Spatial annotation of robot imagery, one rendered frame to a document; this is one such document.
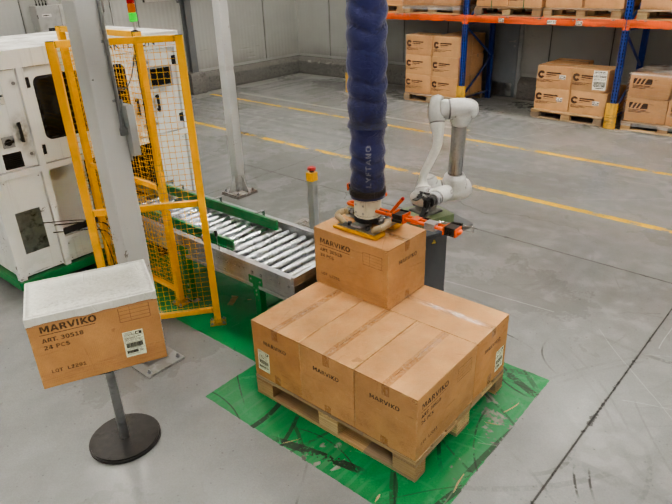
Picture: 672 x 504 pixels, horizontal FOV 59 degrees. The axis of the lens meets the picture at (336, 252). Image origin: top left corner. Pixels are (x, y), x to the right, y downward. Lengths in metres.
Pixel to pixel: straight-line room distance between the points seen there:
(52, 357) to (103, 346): 0.23
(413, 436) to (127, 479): 1.55
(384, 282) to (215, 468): 1.42
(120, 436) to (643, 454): 2.93
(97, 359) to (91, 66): 1.57
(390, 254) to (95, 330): 1.65
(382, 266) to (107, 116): 1.80
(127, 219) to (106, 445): 1.33
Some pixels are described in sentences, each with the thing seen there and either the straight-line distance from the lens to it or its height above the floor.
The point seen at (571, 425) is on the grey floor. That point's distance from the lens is 3.84.
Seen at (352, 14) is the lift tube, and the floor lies 2.22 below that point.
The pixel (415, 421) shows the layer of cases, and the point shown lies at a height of 0.41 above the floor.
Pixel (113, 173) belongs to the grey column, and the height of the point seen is 1.39.
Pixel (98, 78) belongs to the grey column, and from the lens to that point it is 3.63.
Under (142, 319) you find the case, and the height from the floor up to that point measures 0.88.
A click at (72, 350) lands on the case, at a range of 3.20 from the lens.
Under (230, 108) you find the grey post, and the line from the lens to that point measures 6.98.
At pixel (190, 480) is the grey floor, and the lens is 3.48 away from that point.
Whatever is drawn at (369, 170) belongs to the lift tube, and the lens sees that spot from 3.53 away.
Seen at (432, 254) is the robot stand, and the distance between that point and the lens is 4.42.
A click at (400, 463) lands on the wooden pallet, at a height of 0.08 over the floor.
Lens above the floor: 2.45
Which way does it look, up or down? 26 degrees down
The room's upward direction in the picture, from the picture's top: 2 degrees counter-clockwise
